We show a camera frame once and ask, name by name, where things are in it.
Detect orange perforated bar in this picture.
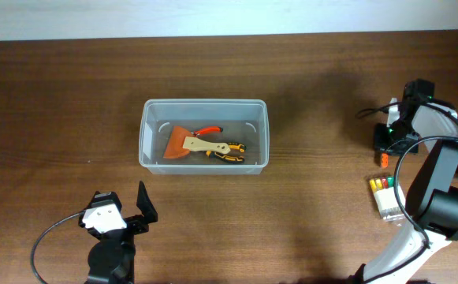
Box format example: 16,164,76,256
380,153,389,168

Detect coloured screwdriver set box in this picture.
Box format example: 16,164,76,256
369,176,404,222

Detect orange scraper wooden handle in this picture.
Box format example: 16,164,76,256
163,125,230,159

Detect red handled cutting pliers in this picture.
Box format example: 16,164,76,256
192,126,223,136

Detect yellow black long-nose pliers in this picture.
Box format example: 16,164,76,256
205,142,247,164

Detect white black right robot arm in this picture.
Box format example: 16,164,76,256
348,79,458,283

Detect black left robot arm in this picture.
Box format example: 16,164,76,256
79,182,158,284

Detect clear plastic container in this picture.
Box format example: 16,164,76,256
138,99,270,175

